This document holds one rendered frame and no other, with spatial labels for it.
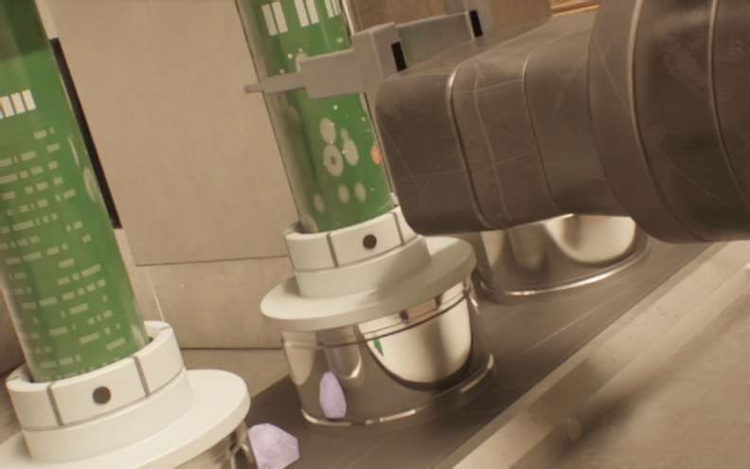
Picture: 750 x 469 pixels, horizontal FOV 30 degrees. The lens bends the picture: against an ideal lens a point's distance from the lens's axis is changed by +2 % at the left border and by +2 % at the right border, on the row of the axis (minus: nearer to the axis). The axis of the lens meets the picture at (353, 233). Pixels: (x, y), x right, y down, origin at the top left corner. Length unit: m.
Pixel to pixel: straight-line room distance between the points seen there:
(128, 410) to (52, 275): 0.04
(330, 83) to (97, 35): 0.20
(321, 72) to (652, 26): 0.11
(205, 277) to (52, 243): 0.26
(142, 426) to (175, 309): 0.27
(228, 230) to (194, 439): 0.23
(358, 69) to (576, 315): 0.14
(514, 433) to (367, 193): 0.09
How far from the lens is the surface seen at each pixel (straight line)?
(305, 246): 0.42
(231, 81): 0.53
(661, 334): 0.46
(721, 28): 0.32
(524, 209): 0.35
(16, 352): 0.70
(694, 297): 0.48
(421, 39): 0.42
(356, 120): 0.42
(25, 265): 0.35
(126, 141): 0.59
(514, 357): 0.46
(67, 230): 0.35
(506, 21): 0.62
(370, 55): 0.38
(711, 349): 0.46
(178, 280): 0.61
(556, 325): 0.48
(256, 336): 0.59
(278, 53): 0.42
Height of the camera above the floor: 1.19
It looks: 13 degrees down
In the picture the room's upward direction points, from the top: 16 degrees counter-clockwise
